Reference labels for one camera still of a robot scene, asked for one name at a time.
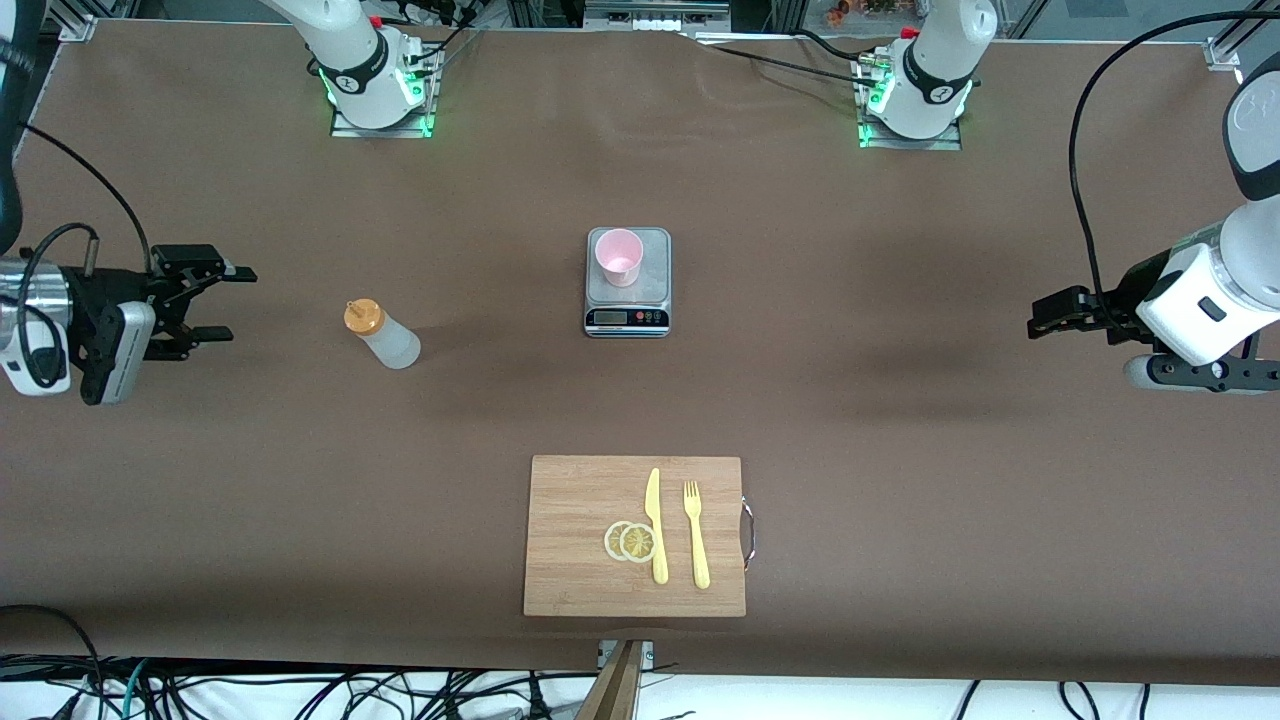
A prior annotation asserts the translucent sauce bottle orange cap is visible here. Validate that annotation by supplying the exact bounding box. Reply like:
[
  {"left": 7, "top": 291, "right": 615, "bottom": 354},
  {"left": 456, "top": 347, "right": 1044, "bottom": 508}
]
[{"left": 344, "top": 298, "right": 422, "bottom": 371}]

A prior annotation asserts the black floor cable loop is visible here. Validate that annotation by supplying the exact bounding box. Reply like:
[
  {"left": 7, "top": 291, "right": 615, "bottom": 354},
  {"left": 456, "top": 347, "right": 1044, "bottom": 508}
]
[{"left": 0, "top": 603, "right": 103, "bottom": 720}]

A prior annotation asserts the yellow plastic fork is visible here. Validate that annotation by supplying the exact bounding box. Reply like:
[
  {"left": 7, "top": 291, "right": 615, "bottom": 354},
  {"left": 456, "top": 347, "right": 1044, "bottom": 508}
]
[{"left": 683, "top": 480, "right": 711, "bottom": 590}]

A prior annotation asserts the black base cable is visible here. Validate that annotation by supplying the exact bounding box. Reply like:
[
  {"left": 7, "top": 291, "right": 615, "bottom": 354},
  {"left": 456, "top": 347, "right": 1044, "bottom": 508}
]
[{"left": 690, "top": 28, "right": 886, "bottom": 93}]

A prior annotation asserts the pink plastic cup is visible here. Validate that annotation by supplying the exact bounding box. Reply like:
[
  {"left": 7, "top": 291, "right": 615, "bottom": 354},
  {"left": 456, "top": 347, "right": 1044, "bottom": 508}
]
[{"left": 595, "top": 228, "right": 645, "bottom": 289}]

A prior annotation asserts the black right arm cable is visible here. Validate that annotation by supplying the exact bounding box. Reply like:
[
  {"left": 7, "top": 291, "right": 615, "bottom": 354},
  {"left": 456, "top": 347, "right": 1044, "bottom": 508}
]
[{"left": 14, "top": 120, "right": 153, "bottom": 389}]

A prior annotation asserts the wooden cutting board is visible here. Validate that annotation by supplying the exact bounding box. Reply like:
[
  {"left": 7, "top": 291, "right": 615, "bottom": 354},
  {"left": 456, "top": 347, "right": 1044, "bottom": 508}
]
[{"left": 523, "top": 455, "right": 747, "bottom": 618}]

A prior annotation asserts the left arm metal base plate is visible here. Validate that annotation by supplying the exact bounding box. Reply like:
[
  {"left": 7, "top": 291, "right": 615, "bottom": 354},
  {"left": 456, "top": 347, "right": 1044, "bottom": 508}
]
[{"left": 858, "top": 118, "right": 963, "bottom": 152}]

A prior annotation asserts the silver digital kitchen scale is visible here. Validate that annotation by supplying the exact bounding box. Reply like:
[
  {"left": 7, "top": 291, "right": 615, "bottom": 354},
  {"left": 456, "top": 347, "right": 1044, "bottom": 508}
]
[{"left": 584, "top": 227, "right": 672, "bottom": 339}]

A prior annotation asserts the yellow plastic knife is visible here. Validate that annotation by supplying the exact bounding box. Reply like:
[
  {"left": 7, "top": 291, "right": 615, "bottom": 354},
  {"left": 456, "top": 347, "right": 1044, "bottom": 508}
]
[{"left": 645, "top": 467, "right": 669, "bottom": 586}]

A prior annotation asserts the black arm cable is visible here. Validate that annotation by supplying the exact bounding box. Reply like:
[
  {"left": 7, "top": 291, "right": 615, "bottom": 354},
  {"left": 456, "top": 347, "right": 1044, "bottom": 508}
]
[
  {"left": 1069, "top": 8, "right": 1280, "bottom": 319},
  {"left": 14, "top": 120, "right": 153, "bottom": 389}
]

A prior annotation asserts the teal floor cable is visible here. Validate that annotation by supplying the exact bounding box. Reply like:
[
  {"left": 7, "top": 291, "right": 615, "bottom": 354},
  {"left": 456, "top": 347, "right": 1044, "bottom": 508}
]
[{"left": 118, "top": 658, "right": 153, "bottom": 720}]

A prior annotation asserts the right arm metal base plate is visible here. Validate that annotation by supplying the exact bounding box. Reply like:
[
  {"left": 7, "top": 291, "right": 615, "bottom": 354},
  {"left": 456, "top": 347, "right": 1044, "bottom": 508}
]
[{"left": 330, "top": 105, "right": 434, "bottom": 139}]

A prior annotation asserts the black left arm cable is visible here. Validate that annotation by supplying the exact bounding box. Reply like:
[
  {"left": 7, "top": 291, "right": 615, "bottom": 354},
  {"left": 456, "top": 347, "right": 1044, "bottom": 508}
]
[{"left": 1069, "top": 8, "right": 1280, "bottom": 319}]

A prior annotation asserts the aluminium frame corner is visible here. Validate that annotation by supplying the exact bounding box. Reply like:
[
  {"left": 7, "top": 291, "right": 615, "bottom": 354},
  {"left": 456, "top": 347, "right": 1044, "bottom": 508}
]
[
  {"left": 45, "top": 0, "right": 98, "bottom": 43},
  {"left": 1205, "top": 0, "right": 1280, "bottom": 71}
]

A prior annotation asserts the wooden post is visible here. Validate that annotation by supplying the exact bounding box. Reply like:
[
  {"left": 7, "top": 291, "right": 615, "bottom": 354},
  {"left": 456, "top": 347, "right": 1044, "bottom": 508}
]
[{"left": 575, "top": 640, "right": 646, "bottom": 720}]

